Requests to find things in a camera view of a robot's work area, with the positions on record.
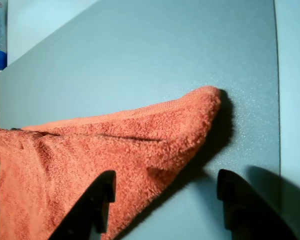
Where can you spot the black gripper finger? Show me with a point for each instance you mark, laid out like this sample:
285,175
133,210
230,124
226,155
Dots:
252,217
90,207

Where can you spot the orange terry towel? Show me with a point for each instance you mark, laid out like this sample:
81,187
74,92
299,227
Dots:
90,150

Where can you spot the grey table mat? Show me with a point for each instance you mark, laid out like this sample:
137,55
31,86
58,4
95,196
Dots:
140,50

